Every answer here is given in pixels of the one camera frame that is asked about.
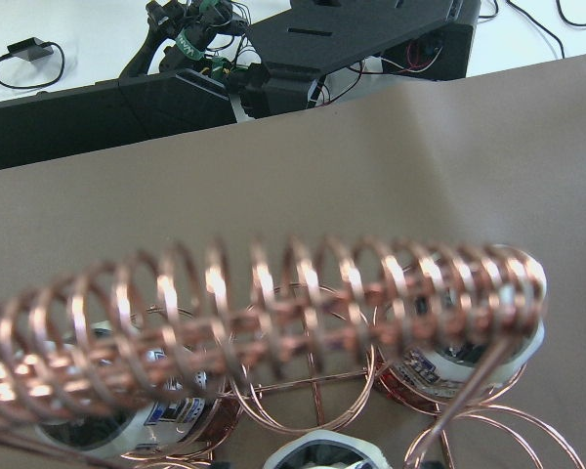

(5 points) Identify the tea bottle white cap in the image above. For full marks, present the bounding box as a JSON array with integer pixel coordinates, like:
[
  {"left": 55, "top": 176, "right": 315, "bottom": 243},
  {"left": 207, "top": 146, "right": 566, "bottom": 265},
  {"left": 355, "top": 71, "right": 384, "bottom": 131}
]
[{"left": 263, "top": 430, "right": 391, "bottom": 468}]

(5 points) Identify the tea bottle in rack right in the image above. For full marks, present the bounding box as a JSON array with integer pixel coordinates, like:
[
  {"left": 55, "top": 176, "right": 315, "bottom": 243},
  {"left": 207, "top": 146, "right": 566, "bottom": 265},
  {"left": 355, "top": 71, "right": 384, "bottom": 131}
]
[{"left": 375, "top": 263, "right": 548, "bottom": 406}]

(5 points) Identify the tea bottle in rack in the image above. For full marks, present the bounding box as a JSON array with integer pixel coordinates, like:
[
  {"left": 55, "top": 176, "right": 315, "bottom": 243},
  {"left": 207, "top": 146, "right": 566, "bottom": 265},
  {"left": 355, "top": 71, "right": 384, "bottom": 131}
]
[
  {"left": 375, "top": 263, "right": 548, "bottom": 406},
  {"left": 33, "top": 321, "right": 240, "bottom": 460}
]

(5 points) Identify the tea bottle in rack left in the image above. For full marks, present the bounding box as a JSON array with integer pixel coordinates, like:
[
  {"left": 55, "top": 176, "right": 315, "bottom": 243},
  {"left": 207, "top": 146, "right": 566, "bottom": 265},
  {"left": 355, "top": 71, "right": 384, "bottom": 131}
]
[{"left": 33, "top": 321, "right": 240, "bottom": 460}]

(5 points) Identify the copper wire bottle rack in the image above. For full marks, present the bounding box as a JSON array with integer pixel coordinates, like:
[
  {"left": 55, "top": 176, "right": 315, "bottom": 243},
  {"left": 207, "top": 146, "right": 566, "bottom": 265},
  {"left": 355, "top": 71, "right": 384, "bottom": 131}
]
[{"left": 0, "top": 236, "right": 583, "bottom": 468}]

